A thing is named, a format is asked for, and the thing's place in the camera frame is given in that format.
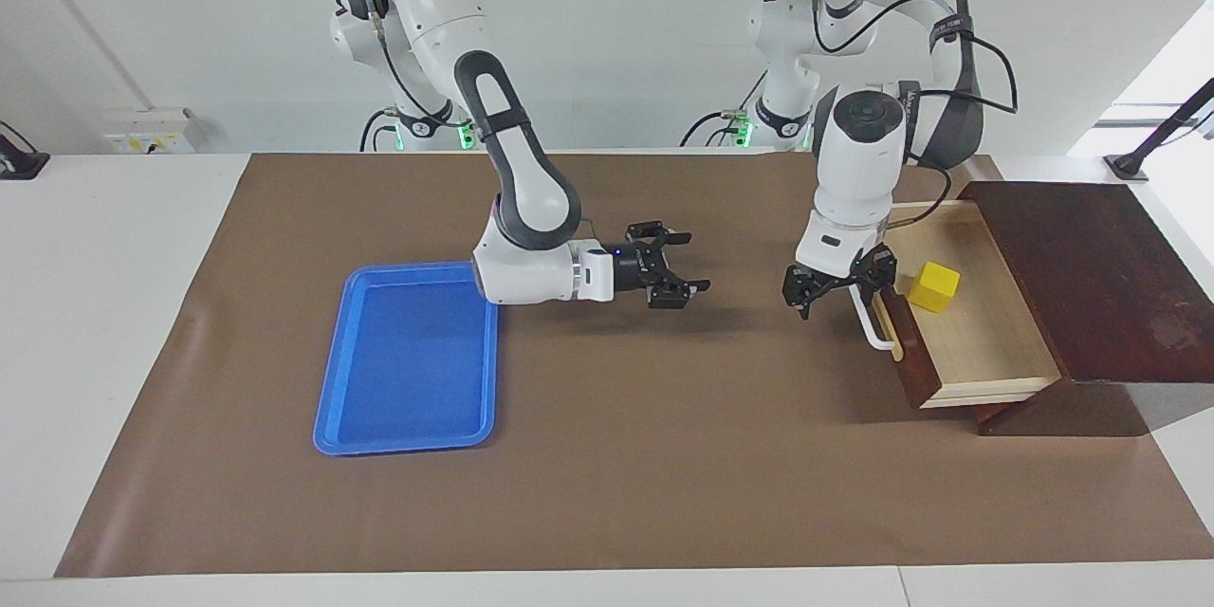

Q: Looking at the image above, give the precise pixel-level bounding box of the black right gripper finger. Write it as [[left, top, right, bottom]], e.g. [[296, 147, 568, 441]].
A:
[[647, 269, 711, 310], [624, 220, 694, 255]]

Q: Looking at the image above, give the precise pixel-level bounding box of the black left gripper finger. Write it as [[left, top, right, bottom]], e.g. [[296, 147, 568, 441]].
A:
[[859, 248, 898, 308], [782, 266, 822, 322]]

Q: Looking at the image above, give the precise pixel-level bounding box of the yellow cube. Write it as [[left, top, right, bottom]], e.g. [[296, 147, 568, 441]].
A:
[[908, 261, 962, 314]]

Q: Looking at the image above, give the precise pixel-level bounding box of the brown table mat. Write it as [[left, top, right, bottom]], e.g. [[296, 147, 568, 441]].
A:
[[54, 152, 1214, 579]]

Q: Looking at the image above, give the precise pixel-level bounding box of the dark wooden cabinet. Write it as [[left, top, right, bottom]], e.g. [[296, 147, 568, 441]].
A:
[[956, 180, 1214, 438]]

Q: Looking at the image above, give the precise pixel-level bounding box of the blue plastic tray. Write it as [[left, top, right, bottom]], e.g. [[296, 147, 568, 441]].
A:
[[312, 262, 501, 457]]

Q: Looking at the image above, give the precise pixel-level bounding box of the black base cable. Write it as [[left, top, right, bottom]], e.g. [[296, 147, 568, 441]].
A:
[[359, 108, 403, 154], [678, 66, 769, 150]]

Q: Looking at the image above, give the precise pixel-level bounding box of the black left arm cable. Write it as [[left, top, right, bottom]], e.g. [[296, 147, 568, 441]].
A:
[[812, 0, 1020, 229]]

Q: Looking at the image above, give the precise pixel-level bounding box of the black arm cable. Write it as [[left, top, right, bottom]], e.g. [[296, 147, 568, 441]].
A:
[[337, 0, 456, 130], [812, 0, 1020, 229]]

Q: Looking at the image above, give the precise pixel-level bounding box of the black camera stand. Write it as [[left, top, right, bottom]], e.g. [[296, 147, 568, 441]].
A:
[[1104, 78, 1214, 183]]

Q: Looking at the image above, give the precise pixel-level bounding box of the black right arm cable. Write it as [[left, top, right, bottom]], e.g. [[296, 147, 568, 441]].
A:
[[337, 0, 456, 130]]

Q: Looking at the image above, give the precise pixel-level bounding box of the white wall outlet box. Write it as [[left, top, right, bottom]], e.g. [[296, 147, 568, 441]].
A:
[[101, 107, 196, 156]]

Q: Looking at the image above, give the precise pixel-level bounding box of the black desk mount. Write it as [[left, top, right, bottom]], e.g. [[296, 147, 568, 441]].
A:
[[0, 120, 51, 180]]

